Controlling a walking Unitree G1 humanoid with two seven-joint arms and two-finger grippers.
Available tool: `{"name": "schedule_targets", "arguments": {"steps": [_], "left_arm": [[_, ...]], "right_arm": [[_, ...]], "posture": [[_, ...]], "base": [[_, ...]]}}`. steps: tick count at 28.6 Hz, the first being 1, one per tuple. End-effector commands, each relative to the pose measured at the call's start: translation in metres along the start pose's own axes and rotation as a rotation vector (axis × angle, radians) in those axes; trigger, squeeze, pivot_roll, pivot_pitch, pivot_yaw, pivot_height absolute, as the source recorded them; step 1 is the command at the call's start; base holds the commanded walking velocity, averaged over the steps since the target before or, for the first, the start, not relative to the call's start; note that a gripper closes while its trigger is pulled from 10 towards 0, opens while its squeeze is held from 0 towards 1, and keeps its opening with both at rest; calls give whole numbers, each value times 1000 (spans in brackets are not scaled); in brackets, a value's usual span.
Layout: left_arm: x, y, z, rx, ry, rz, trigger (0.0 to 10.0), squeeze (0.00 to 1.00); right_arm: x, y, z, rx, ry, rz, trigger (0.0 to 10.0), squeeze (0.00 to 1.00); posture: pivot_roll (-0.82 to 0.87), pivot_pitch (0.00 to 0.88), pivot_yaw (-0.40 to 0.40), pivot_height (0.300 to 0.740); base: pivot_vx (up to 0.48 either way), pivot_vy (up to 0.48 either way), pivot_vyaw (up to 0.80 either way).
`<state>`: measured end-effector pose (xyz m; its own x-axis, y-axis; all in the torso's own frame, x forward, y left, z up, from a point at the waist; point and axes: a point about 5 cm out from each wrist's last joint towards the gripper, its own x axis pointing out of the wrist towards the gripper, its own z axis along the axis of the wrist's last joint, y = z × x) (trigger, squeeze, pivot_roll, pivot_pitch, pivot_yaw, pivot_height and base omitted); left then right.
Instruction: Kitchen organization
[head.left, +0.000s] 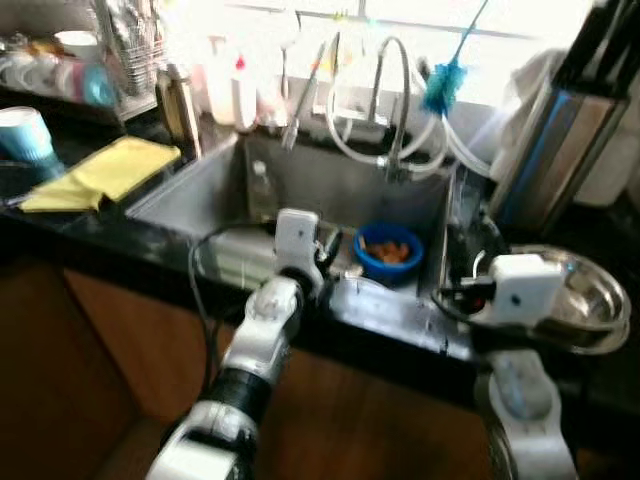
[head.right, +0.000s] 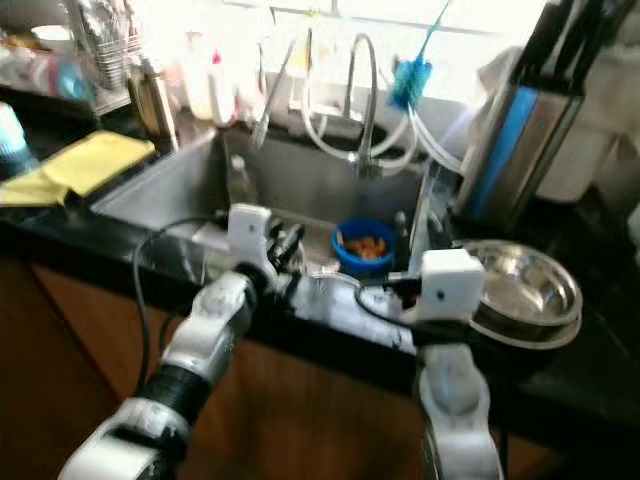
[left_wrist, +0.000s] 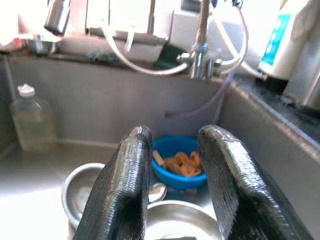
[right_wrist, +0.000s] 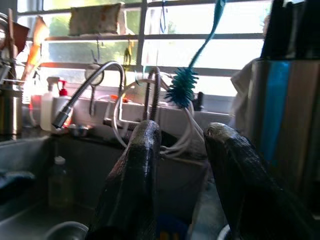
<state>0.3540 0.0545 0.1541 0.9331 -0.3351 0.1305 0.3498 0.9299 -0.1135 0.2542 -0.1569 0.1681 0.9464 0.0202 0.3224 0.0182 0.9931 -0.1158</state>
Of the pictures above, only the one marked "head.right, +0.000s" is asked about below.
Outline brown food pieces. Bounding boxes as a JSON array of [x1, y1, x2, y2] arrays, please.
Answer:
[[342, 232, 391, 259]]

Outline blue plastic bowl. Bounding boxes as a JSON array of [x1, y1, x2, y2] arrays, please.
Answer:
[[332, 217, 401, 279]]

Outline clear plastic bottle white cap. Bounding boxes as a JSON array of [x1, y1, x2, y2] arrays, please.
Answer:
[[228, 155, 254, 211]]

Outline white plastic tube loop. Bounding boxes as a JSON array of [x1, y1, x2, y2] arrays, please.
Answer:
[[295, 50, 416, 176]]

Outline stainless steel sink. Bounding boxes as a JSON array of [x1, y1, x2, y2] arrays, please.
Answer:
[[90, 128, 451, 331]]

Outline white bottle red pump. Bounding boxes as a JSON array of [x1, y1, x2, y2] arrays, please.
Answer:
[[205, 45, 239, 123]]

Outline thin white plastic tube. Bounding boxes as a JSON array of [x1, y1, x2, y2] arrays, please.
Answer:
[[410, 100, 466, 176]]

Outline wooden cabinet front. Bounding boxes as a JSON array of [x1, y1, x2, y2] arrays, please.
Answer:
[[0, 260, 640, 480]]

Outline translucent white bottle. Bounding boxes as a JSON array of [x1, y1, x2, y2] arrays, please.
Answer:
[[182, 35, 211, 121]]

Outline steel thermos jug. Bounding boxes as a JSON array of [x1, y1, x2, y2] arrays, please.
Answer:
[[128, 60, 176, 151]]

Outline teal bottle brush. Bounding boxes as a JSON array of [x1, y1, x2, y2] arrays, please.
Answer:
[[390, 0, 456, 111]]

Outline yellow cloth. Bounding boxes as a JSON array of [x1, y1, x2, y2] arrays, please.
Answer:
[[0, 130, 158, 209]]

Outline steel knife block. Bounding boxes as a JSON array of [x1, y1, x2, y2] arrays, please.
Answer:
[[455, 80, 591, 226]]

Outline large steel plate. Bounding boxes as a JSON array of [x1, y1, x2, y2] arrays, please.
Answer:
[[460, 240, 586, 351]]

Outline blue and white cup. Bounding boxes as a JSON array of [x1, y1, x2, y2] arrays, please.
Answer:
[[0, 100, 29, 181]]

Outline metal dish rack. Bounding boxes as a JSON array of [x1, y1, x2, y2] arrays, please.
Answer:
[[0, 25, 96, 101]]

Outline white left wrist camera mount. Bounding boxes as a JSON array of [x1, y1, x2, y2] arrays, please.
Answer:
[[228, 203, 276, 286]]

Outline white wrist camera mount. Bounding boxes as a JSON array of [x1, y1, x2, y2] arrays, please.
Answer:
[[415, 248, 489, 336], [228, 203, 276, 286]]

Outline steel flexible sprayer hose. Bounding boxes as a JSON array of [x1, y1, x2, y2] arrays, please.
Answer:
[[253, 30, 311, 149]]

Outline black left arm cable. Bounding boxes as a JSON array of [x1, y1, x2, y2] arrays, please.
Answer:
[[132, 215, 231, 396]]

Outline steel flexible hose with valve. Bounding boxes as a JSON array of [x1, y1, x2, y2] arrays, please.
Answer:
[[345, 32, 386, 181]]

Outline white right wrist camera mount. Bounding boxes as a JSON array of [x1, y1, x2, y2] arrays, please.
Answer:
[[415, 248, 489, 336]]

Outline metal wire cutlery rack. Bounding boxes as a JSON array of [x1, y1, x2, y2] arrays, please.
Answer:
[[75, 0, 141, 91]]

